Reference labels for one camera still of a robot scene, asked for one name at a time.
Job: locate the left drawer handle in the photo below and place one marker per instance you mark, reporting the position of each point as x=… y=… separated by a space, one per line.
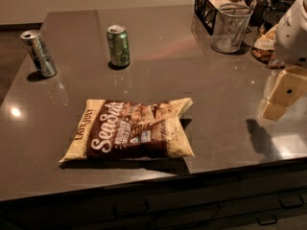
x=130 y=209

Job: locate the wire mesh cup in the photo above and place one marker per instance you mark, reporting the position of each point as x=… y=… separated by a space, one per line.
x=230 y=27

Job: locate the snack packet on counter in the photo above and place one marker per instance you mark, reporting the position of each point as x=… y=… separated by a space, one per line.
x=263 y=48

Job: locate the green soda can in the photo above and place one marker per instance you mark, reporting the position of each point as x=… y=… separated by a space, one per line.
x=118 y=45

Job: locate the upper right drawer handle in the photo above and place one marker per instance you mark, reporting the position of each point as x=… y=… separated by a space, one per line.
x=291 y=202

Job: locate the drawer handle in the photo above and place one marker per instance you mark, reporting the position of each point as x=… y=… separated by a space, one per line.
x=265 y=220
x=291 y=202
x=130 y=209

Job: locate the brown chip bag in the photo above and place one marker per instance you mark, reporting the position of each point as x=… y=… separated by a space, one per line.
x=113 y=130

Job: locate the black wire basket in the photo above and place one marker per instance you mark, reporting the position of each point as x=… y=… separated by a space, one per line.
x=206 y=10

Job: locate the lower right drawer handle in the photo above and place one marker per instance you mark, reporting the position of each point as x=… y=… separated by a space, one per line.
x=265 y=220

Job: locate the silver soda can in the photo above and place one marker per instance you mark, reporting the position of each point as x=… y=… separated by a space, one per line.
x=39 y=53

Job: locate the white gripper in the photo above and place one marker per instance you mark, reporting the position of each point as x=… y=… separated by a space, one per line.
x=293 y=38

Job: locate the dark snack jar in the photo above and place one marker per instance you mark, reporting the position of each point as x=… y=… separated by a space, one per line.
x=260 y=11

